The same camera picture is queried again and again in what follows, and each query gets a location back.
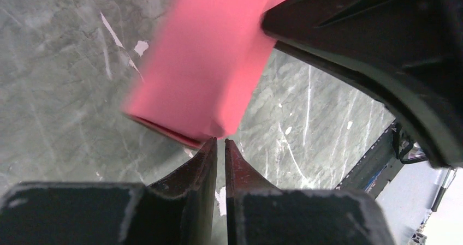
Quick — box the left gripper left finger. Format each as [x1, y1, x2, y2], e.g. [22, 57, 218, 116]
[1, 138, 217, 244]

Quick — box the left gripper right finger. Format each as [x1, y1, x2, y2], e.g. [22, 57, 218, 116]
[224, 140, 394, 244]

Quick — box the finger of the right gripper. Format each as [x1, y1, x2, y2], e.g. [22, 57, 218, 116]
[262, 0, 462, 167]

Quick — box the red paper box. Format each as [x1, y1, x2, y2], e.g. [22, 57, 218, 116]
[123, 0, 285, 148]

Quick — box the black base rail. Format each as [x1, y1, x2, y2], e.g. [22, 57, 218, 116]
[335, 120, 411, 198]

